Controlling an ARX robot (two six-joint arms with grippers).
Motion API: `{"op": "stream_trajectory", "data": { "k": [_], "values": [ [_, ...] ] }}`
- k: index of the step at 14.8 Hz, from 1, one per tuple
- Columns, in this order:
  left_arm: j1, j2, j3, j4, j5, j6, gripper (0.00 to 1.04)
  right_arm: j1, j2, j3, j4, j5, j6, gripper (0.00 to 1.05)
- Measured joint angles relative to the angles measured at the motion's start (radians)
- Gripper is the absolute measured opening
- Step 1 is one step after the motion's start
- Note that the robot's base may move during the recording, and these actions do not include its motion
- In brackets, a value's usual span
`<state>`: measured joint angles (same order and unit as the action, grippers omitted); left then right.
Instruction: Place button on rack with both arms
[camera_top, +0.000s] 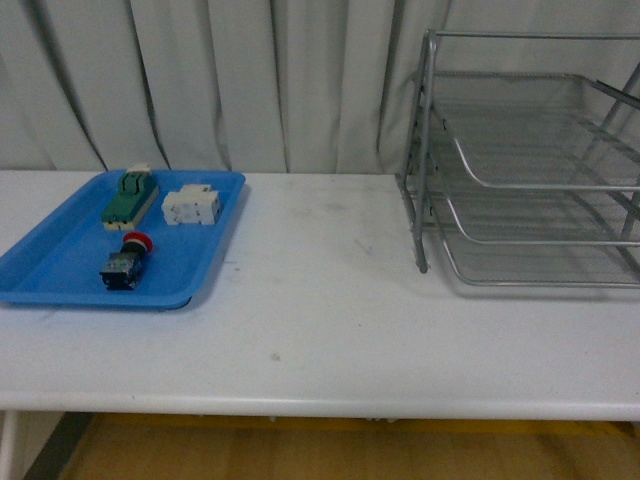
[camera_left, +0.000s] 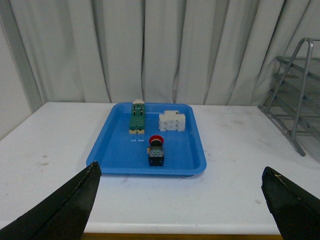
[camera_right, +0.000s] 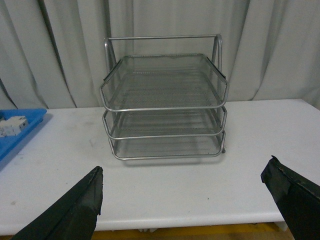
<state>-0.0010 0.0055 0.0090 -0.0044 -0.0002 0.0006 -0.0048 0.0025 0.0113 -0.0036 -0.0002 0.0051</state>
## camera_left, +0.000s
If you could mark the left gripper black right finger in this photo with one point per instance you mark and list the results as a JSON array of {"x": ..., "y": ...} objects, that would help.
[{"x": 295, "y": 210}]

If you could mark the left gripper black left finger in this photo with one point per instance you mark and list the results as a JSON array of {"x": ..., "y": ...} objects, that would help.
[{"x": 63, "y": 215}]

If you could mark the red emergency stop button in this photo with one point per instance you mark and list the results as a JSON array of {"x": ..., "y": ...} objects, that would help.
[{"x": 155, "y": 151}]

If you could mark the blue plastic tray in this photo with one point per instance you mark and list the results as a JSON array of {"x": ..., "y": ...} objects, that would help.
[{"x": 121, "y": 153}]

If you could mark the white circuit breaker block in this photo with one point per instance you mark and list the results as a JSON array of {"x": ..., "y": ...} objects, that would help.
[{"x": 172, "y": 120}]

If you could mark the white curtain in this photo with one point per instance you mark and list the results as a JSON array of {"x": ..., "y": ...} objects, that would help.
[{"x": 199, "y": 52}]

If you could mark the grey metal wire rack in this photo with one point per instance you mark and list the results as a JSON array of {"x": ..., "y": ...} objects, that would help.
[{"x": 293, "y": 105}]

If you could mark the green knife switch block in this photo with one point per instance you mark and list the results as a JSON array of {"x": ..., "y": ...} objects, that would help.
[{"x": 137, "y": 117}]

